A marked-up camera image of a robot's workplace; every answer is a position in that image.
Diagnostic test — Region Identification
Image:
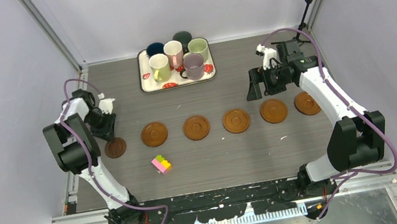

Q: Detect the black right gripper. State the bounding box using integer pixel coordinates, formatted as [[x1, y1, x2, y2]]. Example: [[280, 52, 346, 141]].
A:
[[243, 61, 295, 101]]

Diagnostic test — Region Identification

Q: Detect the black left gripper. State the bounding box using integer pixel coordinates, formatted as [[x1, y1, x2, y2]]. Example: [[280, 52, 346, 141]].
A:
[[84, 106, 121, 146]]

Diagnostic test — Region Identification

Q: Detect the dark brown wooden coaster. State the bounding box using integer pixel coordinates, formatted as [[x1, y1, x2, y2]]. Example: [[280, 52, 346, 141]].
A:
[[104, 137, 127, 159]]

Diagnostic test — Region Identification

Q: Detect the large brown wooden coaster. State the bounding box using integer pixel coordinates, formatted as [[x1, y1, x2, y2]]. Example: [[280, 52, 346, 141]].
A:
[[222, 108, 251, 134]]

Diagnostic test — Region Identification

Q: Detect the light green mug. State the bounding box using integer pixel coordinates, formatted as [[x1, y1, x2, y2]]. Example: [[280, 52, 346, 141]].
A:
[[149, 53, 171, 83]]

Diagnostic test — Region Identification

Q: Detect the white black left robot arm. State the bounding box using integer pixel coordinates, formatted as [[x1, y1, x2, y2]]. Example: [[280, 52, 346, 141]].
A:
[[43, 89, 144, 224]]

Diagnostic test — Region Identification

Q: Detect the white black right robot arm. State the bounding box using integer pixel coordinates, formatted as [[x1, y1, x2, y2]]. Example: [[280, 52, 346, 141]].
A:
[[246, 39, 385, 197]]

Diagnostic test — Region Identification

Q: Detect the white strawberry print tray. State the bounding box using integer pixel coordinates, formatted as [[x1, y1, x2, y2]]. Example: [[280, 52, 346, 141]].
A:
[[137, 49, 217, 93]]

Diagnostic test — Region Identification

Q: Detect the purple mug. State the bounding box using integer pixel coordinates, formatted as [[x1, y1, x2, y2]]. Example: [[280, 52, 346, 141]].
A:
[[180, 53, 205, 81]]

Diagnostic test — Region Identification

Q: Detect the pale green mug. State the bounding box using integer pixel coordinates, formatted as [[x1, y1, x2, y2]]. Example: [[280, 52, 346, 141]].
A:
[[188, 38, 209, 62]]

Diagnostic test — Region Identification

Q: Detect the pink green yellow toy block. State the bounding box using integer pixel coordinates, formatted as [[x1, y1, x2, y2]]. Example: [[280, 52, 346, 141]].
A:
[[151, 155, 172, 174]]

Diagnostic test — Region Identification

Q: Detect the dark green mug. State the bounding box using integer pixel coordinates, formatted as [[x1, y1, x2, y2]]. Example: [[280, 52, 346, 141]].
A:
[[172, 31, 192, 53]]

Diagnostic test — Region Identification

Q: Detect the pink mug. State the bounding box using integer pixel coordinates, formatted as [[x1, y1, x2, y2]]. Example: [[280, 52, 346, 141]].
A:
[[163, 40, 184, 69]]

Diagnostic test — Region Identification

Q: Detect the dark blue mug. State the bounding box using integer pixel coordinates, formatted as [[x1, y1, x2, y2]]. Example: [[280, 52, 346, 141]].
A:
[[146, 42, 165, 58]]

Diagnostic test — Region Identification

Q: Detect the black tripod stand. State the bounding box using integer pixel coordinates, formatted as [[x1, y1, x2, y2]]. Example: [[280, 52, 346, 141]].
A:
[[298, 0, 313, 31]]

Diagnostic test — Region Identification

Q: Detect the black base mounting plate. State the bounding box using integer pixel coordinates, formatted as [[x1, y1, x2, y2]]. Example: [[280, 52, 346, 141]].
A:
[[105, 178, 336, 224]]

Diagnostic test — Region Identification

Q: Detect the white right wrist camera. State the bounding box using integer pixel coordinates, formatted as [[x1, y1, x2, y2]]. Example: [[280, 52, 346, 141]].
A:
[[256, 45, 280, 70]]

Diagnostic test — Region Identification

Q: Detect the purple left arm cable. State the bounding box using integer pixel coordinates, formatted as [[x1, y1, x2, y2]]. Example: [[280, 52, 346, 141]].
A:
[[53, 67, 172, 224]]

